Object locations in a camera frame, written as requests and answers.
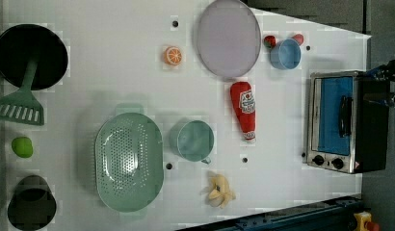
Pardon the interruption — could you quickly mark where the peeled banana toy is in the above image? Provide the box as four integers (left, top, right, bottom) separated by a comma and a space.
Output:
200, 172, 236, 209

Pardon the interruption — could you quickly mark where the red plush ketchup bottle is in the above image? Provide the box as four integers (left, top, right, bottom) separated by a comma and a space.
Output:
229, 82, 255, 141

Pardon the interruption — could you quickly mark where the green slotted spatula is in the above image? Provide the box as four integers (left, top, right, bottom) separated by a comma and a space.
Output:
0, 60, 44, 126

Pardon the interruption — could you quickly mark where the grey round plate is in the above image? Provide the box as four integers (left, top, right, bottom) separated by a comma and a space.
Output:
197, 0, 261, 78

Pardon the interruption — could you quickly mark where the green mug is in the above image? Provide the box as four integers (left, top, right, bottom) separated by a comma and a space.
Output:
169, 120, 215, 165

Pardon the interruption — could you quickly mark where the silver black toaster oven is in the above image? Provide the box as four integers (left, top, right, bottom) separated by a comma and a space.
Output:
306, 71, 390, 174

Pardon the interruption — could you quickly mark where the yellow red clamp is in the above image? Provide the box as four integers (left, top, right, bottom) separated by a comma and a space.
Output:
354, 212, 381, 231

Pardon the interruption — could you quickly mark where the green perforated strainer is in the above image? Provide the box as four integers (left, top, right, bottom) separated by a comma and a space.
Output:
94, 104, 164, 213

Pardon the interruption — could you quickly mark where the orange slice toy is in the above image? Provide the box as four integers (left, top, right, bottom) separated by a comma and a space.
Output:
164, 46, 182, 65

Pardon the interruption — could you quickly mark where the black frying pan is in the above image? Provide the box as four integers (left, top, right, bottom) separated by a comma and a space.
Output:
0, 24, 68, 90

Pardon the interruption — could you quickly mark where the dark red strawberry toy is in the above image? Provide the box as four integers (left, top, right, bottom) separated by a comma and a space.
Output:
263, 36, 277, 48

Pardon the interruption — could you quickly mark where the green lime toy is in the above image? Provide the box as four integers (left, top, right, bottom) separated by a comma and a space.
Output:
12, 137, 34, 158

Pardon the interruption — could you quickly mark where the black cylindrical cup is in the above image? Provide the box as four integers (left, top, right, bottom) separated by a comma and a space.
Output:
7, 175, 57, 231

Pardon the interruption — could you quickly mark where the blue bowl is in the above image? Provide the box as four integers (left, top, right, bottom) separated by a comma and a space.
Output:
270, 38, 302, 70

